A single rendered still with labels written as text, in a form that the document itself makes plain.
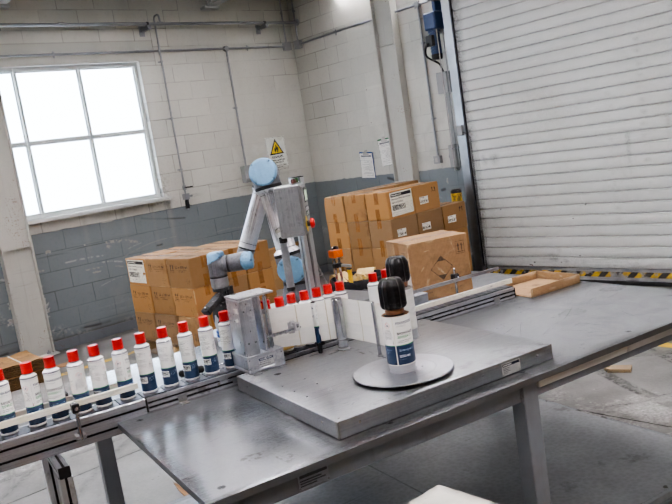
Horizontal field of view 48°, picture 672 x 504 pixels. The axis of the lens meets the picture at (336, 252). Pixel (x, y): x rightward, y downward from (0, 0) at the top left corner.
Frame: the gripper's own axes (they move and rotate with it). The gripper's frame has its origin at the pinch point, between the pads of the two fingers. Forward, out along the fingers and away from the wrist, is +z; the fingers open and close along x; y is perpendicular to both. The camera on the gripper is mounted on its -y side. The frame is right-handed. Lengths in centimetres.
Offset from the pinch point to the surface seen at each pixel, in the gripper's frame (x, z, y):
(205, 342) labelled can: -45, -12, -43
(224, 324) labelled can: -48, -16, -35
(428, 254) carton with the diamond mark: -56, -18, 76
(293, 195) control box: -56, -56, 0
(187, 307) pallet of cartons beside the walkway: 260, 40, 162
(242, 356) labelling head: -57, -6, -37
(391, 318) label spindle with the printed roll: -114, -18, -24
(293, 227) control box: -54, -44, -1
